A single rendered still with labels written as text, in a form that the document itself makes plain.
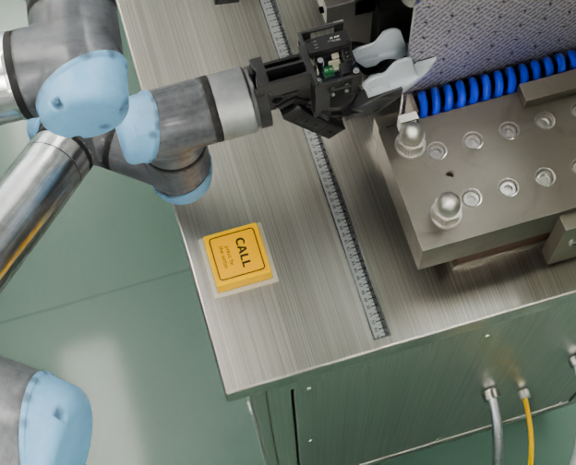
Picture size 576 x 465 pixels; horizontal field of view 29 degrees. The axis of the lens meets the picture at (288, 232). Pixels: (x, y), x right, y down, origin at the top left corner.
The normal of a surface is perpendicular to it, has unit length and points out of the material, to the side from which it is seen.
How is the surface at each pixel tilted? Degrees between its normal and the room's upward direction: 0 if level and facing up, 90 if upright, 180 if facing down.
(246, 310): 0
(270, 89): 90
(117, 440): 0
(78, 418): 87
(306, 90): 90
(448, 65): 90
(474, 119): 0
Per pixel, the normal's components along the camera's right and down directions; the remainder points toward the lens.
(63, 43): -0.09, -0.37
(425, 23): 0.29, 0.88
